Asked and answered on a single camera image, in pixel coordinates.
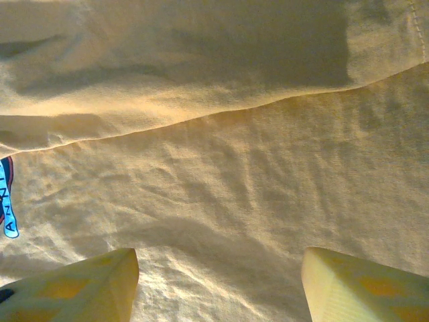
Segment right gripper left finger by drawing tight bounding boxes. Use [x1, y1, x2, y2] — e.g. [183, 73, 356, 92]
[0, 247, 140, 322]

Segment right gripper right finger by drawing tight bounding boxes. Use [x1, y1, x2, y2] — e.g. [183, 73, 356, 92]
[300, 246, 429, 322]

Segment yellow t-shirt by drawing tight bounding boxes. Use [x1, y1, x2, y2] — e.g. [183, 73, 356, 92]
[0, 0, 429, 322]

